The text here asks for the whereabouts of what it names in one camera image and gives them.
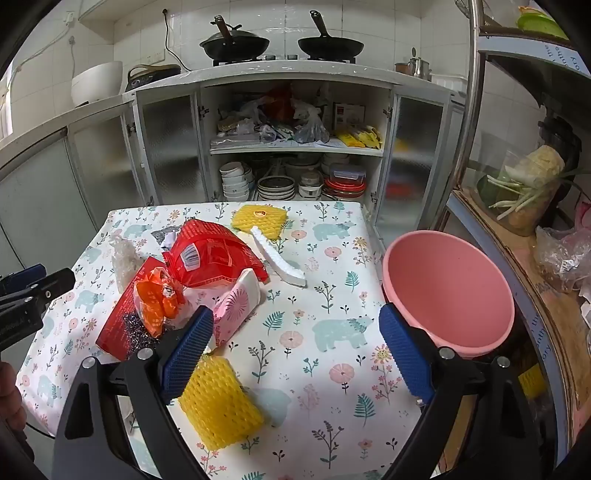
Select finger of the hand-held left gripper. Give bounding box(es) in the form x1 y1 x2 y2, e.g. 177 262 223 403
0 264 47 296
0 268 76 319

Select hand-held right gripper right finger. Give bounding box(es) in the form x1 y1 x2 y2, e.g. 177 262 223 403
379 304 543 480

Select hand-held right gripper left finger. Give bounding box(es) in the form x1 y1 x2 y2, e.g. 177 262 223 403
51 305 215 480

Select plain yellow foam net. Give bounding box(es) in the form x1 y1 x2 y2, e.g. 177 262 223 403
178 355 265 450

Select pink plastic basin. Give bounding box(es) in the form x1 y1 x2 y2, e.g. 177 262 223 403
382 231 515 361

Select silver foil wrapper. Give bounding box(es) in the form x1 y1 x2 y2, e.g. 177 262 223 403
150 226 181 250

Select yellow foam net red sticker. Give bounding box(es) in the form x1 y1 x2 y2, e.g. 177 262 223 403
231 204 289 240

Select person's left hand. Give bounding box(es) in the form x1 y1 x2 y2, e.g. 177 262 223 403
0 361 27 432

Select steel wool scrubber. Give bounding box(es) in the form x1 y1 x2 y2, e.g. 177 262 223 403
117 311 162 358

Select orange plastic bag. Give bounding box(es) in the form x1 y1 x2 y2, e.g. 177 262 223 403
134 268 186 337

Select pink white tissue pack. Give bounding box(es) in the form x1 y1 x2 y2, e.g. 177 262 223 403
203 268 263 354

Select crumpled clear plastic wrap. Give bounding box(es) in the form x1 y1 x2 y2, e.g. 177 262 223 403
110 235 141 294

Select flat red paper box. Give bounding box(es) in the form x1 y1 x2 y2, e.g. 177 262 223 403
95 256 167 361

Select red plastic bag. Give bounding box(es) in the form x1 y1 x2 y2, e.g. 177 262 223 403
161 219 270 289

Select floral bear tablecloth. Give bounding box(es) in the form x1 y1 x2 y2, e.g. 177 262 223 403
16 200 444 480

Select white foam piece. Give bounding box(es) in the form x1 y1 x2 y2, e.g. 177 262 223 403
250 227 306 289

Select basket of vegetables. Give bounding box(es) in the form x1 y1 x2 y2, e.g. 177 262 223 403
462 150 561 237

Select stack of red-lidded containers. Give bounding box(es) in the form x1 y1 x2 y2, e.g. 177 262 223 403
323 178 368 200

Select frosted glass cabinet door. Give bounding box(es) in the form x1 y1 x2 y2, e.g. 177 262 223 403
373 90 457 241
136 90 204 207

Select stack of white bowls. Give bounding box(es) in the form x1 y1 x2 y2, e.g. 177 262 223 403
219 161 256 201

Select large clear plastic bag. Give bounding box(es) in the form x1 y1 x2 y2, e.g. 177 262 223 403
534 226 591 291

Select green onions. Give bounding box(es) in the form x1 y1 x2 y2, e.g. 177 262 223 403
487 168 591 222

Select stack of patterned plates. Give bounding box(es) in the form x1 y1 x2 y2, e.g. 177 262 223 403
257 175 296 201

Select blue-lidded clear container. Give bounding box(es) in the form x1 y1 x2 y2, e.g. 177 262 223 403
329 162 367 182

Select white lidded pot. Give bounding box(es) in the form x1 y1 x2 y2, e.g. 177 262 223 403
298 170 324 198

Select white rice cooker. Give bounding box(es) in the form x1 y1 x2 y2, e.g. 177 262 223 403
71 61 124 108

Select row of yellow packets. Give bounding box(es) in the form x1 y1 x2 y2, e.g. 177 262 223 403
335 124 384 149

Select black electric cooker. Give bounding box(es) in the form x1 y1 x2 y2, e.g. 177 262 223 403
126 64 182 92

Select napa cabbage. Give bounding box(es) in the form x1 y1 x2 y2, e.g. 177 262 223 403
522 145 566 188

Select grey plastic bag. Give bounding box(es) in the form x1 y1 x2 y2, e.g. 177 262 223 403
293 104 331 144

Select red white carton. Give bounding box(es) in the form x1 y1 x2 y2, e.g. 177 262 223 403
332 102 365 127

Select red bag on shelf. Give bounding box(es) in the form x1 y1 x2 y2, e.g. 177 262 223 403
265 88 296 123

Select metal storage rack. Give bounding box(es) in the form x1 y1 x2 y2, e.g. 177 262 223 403
443 0 591 480

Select black wok with lid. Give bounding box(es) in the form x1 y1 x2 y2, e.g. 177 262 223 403
199 15 271 61

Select white kitchen cabinet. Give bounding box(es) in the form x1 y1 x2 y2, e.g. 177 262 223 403
0 62 467 259

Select black open wok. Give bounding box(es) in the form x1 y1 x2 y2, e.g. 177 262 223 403
298 10 365 60

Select green plastic basket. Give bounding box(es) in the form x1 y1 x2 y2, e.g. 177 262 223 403
516 7 571 40

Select black power cable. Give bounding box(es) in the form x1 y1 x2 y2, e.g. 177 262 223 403
161 8 192 72

